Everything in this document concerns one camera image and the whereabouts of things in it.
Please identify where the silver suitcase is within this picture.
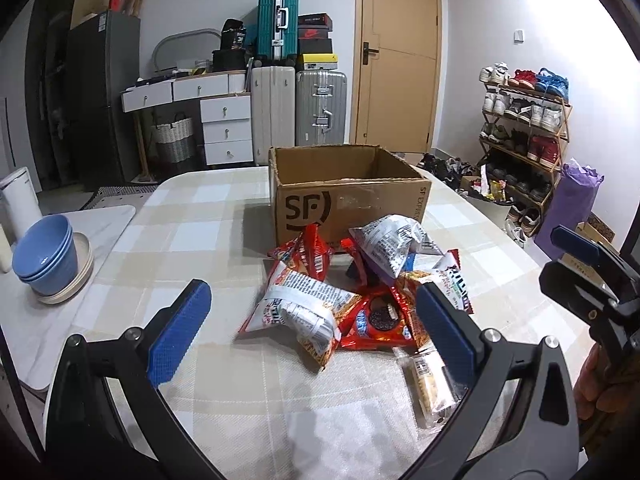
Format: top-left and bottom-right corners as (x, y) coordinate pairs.
(295, 70), (347, 147)

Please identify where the yellow black shoe box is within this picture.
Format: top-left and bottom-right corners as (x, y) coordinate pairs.
(296, 53), (338, 73)

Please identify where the cream suitcase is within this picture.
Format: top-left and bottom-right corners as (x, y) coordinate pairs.
(250, 64), (297, 166)

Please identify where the dark grey fridge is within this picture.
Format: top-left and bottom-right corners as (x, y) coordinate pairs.
(65, 10), (142, 191)

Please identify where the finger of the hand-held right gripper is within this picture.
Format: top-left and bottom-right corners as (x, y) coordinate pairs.
(539, 259), (622, 329)
(551, 226), (640, 304)

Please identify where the white trash can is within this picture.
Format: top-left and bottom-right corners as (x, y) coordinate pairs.
(0, 166), (43, 246)

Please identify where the person's right hand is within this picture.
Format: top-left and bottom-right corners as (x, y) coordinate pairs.
(572, 346), (627, 423)

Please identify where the silver snack packet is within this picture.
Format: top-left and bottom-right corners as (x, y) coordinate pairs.
(348, 214), (443, 283)

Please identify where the black storage box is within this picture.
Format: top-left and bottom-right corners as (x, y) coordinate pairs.
(211, 49), (251, 73)

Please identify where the red white-label snack packet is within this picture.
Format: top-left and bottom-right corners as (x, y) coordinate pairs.
(237, 260), (363, 373)

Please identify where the blue bowl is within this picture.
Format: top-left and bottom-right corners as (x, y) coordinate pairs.
(12, 214), (76, 278)
(15, 255), (78, 288)
(25, 272), (79, 297)

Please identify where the purple bag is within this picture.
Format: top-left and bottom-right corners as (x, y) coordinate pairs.
(534, 158), (605, 261)

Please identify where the beige plate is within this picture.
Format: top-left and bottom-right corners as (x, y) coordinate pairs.
(37, 232), (95, 306)

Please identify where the wooden shoe rack with shoes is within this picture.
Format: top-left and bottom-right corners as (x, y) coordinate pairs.
(478, 62), (571, 248)

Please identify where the clear biscuit bar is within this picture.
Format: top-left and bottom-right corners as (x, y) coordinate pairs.
(395, 347), (463, 428)

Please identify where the white marble side table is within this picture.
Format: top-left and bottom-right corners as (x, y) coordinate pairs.
(0, 204), (137, 392)

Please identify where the grey curved frame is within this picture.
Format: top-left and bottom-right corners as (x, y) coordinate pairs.
(152, 29), (222, 73)

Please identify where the wooden door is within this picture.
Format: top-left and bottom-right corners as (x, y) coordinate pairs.
(348, 0), (443, 153)

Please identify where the white drawer cabinet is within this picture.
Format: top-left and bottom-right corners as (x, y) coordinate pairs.
(121, 71), (253, 167)

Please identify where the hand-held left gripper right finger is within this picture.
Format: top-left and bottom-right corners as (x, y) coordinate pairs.
(415, 281), (583, 480)

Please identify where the black printed bag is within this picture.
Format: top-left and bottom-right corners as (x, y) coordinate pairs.
(220, 19), (249, 52)

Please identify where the brown cardboard box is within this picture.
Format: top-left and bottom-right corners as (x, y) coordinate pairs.
(268, 144), (433, 248)

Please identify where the red cookie packet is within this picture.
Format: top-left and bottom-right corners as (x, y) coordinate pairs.
(337, 280), (426, 351)

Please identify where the dark shoes pile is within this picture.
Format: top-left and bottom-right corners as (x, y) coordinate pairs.
(417, 152), (481, 191)

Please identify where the dark red snack packet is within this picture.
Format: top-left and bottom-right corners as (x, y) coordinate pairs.
(341, 237), (373, 283)

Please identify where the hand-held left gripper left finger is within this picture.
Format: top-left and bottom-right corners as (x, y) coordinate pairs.
(45, 279), (221, 480)

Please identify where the teal suitcase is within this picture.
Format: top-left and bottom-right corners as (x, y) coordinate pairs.
(257, 0), (299, 66)

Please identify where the woven laundry basket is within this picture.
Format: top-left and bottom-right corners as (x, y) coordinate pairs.
(151, 116), (195, 163)

